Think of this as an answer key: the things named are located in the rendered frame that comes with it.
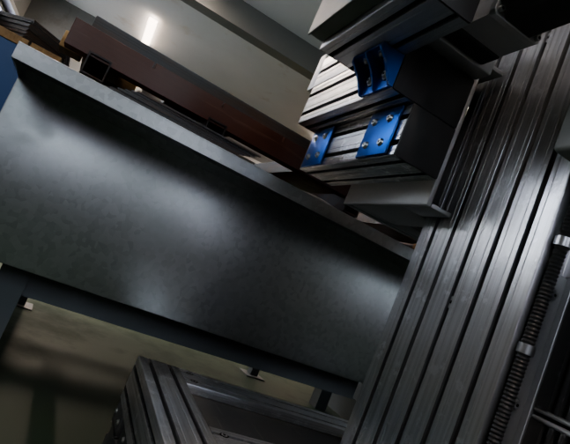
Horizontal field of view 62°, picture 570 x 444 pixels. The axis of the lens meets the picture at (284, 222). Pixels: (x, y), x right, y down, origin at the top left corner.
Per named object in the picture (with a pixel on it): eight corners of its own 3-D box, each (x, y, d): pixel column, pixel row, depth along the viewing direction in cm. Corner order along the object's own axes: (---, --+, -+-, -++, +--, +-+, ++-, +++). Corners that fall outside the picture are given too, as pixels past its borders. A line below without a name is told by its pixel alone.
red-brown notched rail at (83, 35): (63, 46, 103) (76, 22, 104) (515, 292, 172) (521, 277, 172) (63, 41, 100) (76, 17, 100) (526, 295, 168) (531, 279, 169)
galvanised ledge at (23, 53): (19, 80, 97) (25, 67, 97) (447, 292, 152) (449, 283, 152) (11, 56, 79) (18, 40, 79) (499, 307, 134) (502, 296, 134)
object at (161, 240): (-62, 238, 93) (19, 80, 97) (408, 396, 148) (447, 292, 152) (-66, 240, 89) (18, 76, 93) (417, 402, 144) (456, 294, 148)
